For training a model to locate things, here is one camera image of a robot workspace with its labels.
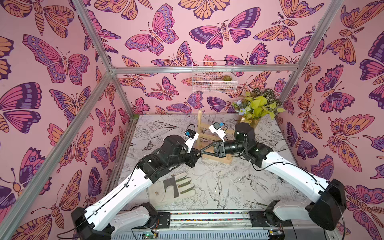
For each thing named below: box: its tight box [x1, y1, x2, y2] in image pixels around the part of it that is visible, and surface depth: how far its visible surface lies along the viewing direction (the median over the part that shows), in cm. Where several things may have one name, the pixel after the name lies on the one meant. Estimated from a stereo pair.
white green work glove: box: [146, 171, 196, 206], surface depth 85 cm
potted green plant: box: [232, 88, 286, 129], surface depth 99 cm
